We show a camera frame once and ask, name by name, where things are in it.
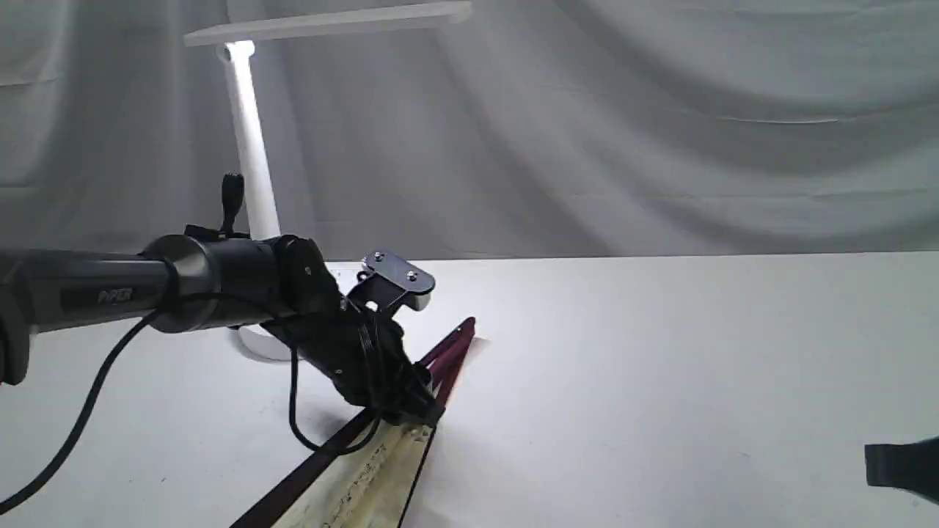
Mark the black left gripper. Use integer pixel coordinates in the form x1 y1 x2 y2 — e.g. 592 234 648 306
266 236 445 428

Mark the folding paper fan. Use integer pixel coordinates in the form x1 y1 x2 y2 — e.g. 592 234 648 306
230 317 476 527

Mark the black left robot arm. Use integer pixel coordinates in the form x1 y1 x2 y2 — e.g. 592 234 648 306
1 225 444 425

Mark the white desk lamp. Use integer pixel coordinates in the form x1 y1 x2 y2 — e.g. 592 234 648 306
183 1 475 363

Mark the grey backdrop cloth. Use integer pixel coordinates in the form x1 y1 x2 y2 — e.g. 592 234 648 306
2 1 938 260

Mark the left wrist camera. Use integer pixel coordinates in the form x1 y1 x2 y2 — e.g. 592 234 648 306
346 250 436 318

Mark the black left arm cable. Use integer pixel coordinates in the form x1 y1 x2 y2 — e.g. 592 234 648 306
0 293 390 514

